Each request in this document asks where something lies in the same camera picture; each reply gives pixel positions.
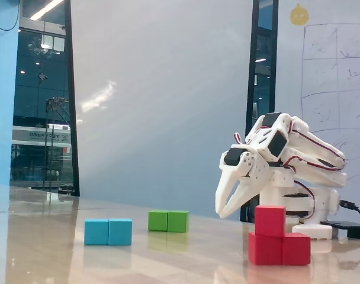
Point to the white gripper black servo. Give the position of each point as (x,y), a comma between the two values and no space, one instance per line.
(247,171)

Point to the small red cube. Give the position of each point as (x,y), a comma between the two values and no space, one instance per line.
(270,222)

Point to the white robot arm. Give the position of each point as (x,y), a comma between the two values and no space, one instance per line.
(316,142)

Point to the long green block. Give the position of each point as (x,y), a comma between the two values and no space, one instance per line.
(168,222)

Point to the long red block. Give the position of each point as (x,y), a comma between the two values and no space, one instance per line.
(295,250)

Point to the long blue block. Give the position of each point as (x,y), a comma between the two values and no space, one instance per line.
(108,232)

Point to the flat black box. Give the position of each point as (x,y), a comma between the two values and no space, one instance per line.
(357,230)

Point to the whiteboard with pen drawings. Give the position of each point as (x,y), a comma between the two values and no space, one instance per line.
(331,44)

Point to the yellow round sticker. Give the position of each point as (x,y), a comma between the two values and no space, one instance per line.
(299,16)

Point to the black double window frame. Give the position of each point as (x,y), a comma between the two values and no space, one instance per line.
(249,103)

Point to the slim black frame post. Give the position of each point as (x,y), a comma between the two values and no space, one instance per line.
(72,118)

